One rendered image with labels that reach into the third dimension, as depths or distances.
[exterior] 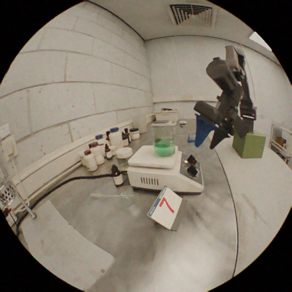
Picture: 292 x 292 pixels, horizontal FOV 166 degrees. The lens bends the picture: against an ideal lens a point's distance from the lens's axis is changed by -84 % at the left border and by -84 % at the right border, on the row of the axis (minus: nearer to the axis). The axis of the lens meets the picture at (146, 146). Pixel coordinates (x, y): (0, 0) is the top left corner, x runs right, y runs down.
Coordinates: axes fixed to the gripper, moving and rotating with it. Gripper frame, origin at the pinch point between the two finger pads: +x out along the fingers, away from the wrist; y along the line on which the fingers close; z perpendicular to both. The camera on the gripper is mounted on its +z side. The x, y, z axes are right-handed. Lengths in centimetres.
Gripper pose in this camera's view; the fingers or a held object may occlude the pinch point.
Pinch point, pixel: (210, 137)
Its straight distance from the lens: 31.0
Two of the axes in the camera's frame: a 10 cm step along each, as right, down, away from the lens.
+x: -3.7, 8.0, 4.7
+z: 3.8, 5.9, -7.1
